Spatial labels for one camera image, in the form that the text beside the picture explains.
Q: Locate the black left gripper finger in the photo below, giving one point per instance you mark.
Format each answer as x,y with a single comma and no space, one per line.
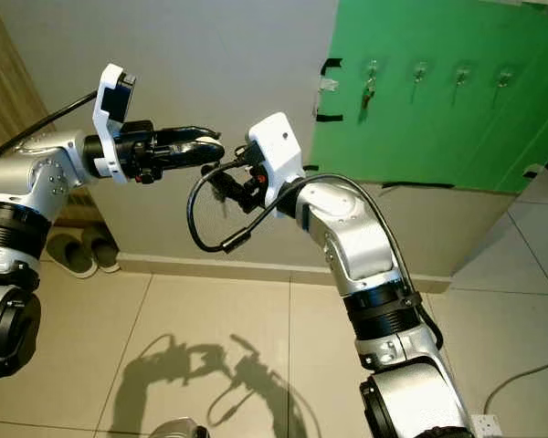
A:
187,135
196,156

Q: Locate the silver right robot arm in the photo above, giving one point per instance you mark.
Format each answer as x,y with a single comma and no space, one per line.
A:
356,242

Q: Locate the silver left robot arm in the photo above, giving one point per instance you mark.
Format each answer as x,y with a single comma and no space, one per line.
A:
41,173

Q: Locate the clear adhesive hook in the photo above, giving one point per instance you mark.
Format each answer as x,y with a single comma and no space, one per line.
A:
462,71
419,68
373,66
504,75

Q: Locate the green hook board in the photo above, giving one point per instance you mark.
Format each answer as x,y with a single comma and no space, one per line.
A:
447,137

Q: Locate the grey slipper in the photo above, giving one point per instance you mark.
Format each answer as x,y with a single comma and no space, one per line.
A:
71,255
102,246

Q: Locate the small hanging key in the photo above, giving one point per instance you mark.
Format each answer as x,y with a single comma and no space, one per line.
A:
367,91

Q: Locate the wooden panel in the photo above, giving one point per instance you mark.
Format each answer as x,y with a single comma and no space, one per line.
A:
0,82

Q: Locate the silver robot leg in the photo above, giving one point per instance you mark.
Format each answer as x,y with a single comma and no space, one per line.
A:
178,429

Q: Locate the white power strip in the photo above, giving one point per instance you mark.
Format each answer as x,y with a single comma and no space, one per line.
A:
488,426

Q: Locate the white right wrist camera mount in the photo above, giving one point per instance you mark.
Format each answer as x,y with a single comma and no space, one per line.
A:
276,141

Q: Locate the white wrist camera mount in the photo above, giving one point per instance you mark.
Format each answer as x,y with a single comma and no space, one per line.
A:
276,141
108,105

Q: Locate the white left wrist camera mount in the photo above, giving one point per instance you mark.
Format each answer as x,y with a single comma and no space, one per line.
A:
108,105

